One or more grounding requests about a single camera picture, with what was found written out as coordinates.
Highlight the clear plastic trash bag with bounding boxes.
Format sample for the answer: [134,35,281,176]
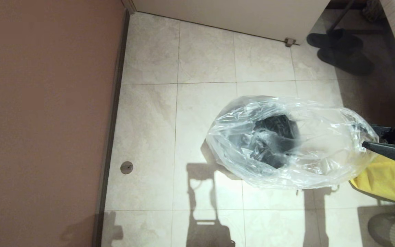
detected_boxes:
[205,95,380,190]

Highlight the yellow fabric bag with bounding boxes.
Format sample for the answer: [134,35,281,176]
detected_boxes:
[350,154,395,205]

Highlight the grey round trash bin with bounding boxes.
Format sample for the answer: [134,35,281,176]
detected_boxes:
[215,98,301,179]

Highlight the black slipper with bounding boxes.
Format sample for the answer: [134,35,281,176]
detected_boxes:
[306,30,362,52]
[317,46,373,77]

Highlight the beige ribbed round object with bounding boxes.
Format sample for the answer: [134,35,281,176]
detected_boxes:
[367,213,395,247]

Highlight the dark mop head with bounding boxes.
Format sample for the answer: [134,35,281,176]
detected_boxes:
[361,0,385,23]

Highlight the dark slanted pole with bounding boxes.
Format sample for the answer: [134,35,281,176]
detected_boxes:
[327,0,356,33]

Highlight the white door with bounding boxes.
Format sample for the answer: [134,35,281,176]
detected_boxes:
[131,0,332,46]

